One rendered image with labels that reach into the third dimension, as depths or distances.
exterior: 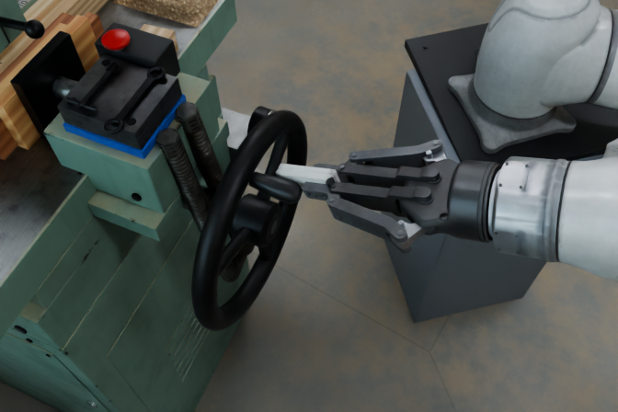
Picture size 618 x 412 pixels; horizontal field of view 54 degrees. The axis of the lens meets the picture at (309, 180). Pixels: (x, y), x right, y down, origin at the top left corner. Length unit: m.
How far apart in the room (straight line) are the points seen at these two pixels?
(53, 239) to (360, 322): 1.01
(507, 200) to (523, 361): 1.12
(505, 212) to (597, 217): 0.07
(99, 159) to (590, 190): 0.48
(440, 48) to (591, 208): 0.81
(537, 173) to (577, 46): 0.50
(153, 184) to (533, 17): 0.62
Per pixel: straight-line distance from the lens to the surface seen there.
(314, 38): 2.22
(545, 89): 1.06
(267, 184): 0.65
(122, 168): 0.68
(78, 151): 0.71
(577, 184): 0.54
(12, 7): 0.76
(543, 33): 1.00
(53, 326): 0.82
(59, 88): 0.76
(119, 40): 0.70
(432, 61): 1.26
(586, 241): 0.53
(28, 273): 0.73
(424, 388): 1.56
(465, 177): 0.56
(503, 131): 1.14
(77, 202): 0.75
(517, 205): 0.54
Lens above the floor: 1.47
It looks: 55 degrees down
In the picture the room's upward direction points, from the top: straight up
